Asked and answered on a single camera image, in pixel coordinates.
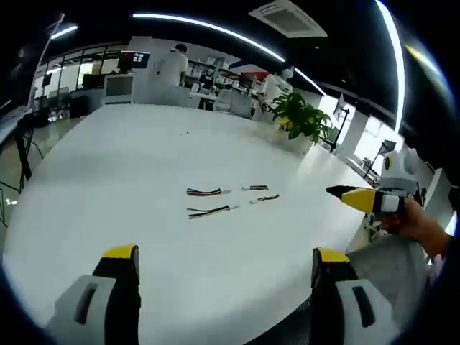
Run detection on long multicolour JST connector cable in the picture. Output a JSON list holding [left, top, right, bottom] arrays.
[[185, 204, 241, 220], [185, 187, 235, 198]]

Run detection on person's right hand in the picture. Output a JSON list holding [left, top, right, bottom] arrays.
[[379, 196, 431, 249]]

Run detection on ceiling light strip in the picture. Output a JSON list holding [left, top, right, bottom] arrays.
[[132, 13, 287, 63], [374, 0, 407, 134]]

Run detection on grey mesh office chair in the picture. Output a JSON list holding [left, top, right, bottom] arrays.
[[247, 235, 438, 345]]

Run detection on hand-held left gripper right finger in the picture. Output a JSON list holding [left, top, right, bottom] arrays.
[[310, 247, 402, 345]]

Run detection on wall screen with red picture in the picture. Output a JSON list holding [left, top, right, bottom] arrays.
[[118, 50, 151, 73]]

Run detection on green potted plant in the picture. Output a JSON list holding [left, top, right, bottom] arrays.
[[268, 92, 334, 144]]

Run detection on black monitor stand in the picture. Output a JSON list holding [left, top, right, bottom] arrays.
[[325, 93, 352, 152]]

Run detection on ceiling air vent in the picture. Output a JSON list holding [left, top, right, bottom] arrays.
[[248, 0, 328, 39]]

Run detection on black tripod stand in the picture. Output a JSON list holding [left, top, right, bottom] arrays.
[[13, 111, 45, 183]]

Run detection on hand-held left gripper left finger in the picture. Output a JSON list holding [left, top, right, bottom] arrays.
[[45, 244, 142, 345]]

